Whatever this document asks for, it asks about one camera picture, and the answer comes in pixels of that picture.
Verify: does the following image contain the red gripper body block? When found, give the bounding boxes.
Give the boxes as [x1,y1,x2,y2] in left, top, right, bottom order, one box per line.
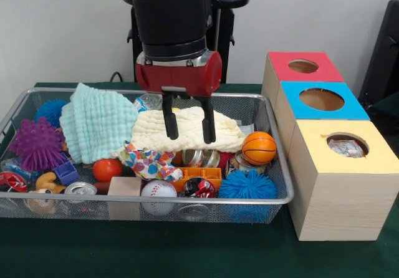
[135,50,223,97]

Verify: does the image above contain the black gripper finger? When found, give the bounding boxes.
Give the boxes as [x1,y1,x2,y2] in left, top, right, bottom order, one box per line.
[199,95,217,145]
[161,92,179,140]

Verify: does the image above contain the polka-dot paper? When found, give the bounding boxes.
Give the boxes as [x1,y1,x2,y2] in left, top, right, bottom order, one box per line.
[123,140,183,181]
[329,137,366,159]

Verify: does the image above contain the silver mesh bin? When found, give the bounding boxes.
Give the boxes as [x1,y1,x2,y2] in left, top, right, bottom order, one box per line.
[0,87,296,224]

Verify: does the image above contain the wooden three-hole sorting box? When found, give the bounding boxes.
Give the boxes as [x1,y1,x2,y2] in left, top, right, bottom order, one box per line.
[261,51,399,241]

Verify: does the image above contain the cream cloth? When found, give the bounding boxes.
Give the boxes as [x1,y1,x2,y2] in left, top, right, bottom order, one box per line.
[109,105,248,166]

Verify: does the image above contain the orange toy basketball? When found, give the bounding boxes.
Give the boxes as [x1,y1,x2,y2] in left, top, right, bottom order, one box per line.
[242,131,277,166]

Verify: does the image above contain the white toy baseball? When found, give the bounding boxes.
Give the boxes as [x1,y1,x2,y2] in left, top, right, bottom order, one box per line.
[140,180,178,216]

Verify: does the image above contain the blue fuzzy ball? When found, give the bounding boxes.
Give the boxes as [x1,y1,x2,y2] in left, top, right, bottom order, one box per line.
[34,99,69,128]
[218,169,278,223]

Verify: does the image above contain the mint green cloth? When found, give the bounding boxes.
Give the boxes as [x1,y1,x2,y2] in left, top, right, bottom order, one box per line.
[59,82,140,164]

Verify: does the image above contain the orange-red ball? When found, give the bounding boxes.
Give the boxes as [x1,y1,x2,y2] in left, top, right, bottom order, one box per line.
[92,158,123,183]

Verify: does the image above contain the plain wooden block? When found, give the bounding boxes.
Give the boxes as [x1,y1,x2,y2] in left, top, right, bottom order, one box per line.
[107,176,143,220]

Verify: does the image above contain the dark green tablecloth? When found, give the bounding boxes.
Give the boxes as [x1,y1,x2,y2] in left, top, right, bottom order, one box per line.
[0,82,399,278]

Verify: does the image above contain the purple spiky ball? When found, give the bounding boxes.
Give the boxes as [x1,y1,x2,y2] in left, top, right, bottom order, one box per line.
[9,117,66,173]

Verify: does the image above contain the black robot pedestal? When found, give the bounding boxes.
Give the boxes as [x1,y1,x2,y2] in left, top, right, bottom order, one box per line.
[120,0,250,84]

